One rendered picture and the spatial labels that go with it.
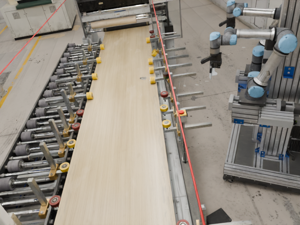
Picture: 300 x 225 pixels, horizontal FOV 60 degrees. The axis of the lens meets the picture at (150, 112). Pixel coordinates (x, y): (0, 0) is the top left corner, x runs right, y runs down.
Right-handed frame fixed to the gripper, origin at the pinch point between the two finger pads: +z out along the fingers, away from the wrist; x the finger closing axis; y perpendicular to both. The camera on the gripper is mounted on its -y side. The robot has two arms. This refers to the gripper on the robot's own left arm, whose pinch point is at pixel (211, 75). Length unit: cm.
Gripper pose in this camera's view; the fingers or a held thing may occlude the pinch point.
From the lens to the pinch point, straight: 220.9
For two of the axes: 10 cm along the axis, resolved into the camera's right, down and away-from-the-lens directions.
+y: 9.2, 1.2, -3.7
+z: 1.3, 8.0, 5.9
